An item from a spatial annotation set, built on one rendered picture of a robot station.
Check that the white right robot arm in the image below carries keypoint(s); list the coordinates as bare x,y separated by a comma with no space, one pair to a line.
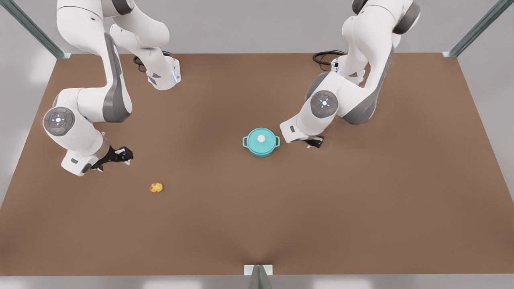
86,108

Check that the teal lid with white knob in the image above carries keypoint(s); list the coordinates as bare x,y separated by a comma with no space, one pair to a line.
261,139

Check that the small yellow potato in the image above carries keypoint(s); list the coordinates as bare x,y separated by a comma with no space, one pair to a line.
156,187

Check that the silver frame post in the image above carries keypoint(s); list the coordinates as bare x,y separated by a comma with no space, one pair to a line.
259,277
32,30
478,28

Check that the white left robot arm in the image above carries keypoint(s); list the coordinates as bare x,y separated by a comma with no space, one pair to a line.
361,48

